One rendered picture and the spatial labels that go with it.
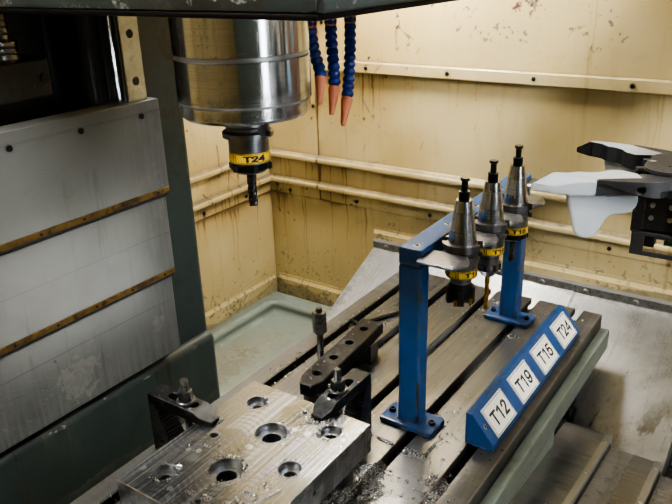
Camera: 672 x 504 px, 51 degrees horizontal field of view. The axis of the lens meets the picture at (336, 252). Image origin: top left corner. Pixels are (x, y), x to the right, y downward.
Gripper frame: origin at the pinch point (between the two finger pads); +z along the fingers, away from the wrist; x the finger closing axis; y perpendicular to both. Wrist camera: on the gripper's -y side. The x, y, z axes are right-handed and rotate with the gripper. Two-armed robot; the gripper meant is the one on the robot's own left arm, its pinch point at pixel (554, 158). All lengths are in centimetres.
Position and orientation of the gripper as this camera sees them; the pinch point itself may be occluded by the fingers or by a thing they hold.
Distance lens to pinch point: 74.5
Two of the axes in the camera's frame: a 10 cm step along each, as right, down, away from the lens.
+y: 0.3, 9.2, 3.8
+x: 5.4, -3.4, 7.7
